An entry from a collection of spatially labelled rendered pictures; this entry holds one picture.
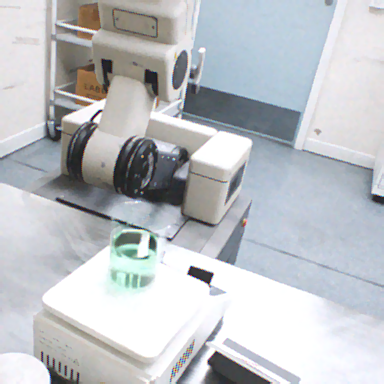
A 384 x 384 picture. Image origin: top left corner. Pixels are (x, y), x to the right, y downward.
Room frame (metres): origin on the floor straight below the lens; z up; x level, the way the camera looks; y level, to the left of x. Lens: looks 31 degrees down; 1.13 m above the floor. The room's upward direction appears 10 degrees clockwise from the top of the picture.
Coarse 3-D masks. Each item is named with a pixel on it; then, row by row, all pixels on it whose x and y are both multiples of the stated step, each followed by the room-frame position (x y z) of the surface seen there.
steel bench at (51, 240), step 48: (0, 192) 0.63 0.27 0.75; (0, 240) 0.51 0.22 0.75; (48, 240) 0.53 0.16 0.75; (96, 240) 0.55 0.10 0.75; (0, 288) 0.41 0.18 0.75; (48, 288) 0.43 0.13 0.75; (240, 288) 0.49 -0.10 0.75; (288, 288) 0.51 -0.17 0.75; (0, 336) 0.34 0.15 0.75; (240, 336) 0.41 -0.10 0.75; (288, 336) 0.42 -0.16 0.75; (336, 336) 0.43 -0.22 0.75
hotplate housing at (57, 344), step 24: (48, 312) 0.32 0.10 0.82; (216, 312) 0.39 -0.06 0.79; (48, 336) 0.30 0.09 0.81; (72, 336) 0.30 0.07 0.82; (192, 336) 0.33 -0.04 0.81; (48, 360) 0.30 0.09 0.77; (72, 360) 0.29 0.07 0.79; (96, 360) 0.28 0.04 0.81; (120, 360) 0.28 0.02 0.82; (168, 360) 0.29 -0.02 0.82
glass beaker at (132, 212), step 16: (112, 208) 0.37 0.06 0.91; (128, 208) 0.39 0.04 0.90; (144, 208) 0.39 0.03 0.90; (160, 208) 0.39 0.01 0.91; (112, 224) 0.36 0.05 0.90; (128, 224) 0.39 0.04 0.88; (144, 224) 0.39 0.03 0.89; (160, 224) 0.38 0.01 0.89; (112, 240) 0.35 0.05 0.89; (128, 240) 0.34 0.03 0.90; (144, 240) 0.34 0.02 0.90; (160, 240) 0.35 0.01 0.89; (112, 256) 0.35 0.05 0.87; (128, 256) 0.34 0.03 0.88; (144, 256) 0.34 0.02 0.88; (160, 256) 0.36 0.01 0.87; (112, 272) 0.35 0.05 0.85; (128, 272) 0.34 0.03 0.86; (144, 272) 0.34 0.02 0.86; (128, 288) 0.34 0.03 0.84; (144, 288) 0.35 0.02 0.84
